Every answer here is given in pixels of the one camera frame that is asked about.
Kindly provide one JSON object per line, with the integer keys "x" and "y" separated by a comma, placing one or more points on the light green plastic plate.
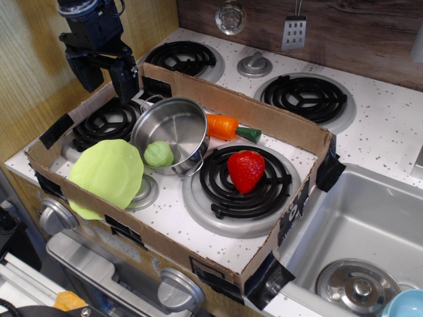
{"x": 111, "y": 169}

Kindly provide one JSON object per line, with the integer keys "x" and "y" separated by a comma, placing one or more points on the right silver oven knob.
{"x": 177, "y": 292}

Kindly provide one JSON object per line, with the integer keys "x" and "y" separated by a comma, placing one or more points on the red toy strawberry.
{"x": 245, "y": 169}

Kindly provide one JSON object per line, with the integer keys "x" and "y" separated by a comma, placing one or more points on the front left black burner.
{"x": 113, "y": 120}

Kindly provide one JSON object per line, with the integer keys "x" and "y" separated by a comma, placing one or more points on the light green toy broccoli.
{"x": 158, "y": 154}

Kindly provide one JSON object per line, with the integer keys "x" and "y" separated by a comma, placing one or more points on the steel pot lid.
{"x": 358, "y": 286}

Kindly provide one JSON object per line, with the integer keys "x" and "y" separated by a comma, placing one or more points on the rear left black burner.
{"x": 190, "y": 58}

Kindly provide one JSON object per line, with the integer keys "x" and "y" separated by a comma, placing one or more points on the hanging silver strainer ladle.
{"x": 230, "y": 17}

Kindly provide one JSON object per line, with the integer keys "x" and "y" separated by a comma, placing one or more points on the rear right black burner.
{"x": 315, "y": 97}

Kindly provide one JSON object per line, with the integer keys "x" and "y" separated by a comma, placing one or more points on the light blue bowl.
{"x": 407, "y": 303}

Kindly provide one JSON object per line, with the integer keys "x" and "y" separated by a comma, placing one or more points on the brown cardboard fence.
{"x": 238, "y": 276}

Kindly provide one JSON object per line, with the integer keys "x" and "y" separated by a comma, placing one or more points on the front right black burner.
{"x": 214, "y": 202}

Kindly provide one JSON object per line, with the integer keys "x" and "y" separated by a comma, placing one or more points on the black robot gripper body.
{"x": 95, "y": 30}

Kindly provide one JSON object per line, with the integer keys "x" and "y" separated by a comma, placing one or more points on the silver stovetop knob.
{"x": 254, "y": 66}

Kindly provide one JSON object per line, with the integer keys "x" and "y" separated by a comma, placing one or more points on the small silver stovetop disc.
{"x": 146, "y": 195}

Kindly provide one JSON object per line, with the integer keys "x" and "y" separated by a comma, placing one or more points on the left silver oven knob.
{"x": 55, "y": 217}

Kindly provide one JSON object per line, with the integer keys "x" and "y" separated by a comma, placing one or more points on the silver oven knob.
{"x": 55, "y": 217}
{"x": 177, "y": 292}

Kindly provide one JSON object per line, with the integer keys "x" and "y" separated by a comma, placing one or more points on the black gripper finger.
{"x": 88, "y": 74}
{"x": 125, "y": 78}

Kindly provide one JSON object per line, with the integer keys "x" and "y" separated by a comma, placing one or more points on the orange cloth piece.
{"x": 68, "y": 300}

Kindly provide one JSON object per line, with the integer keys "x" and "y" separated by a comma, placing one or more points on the orange toy carrot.
{"x": 227, "y": 128}

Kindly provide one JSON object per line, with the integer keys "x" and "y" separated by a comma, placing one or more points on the hanging silver slotted spatula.
{"x": 294, "y": 29}

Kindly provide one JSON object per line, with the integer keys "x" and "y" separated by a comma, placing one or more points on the stainless steel toy pot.
{"x": 180, "y": 122}

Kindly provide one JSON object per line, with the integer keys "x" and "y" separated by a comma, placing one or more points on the silver toy sink basin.
{"x": 364, "y": 216}

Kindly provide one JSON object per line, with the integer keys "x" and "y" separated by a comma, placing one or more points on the black burner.
{"x": 214, "y": 202}
{"x": 113, "y": 120}
{"x": 190, "y": 58}
{"x": 315, "y": 97}

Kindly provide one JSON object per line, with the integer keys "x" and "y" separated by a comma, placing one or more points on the silver oven door handle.
{"x": 116, "y": 289}

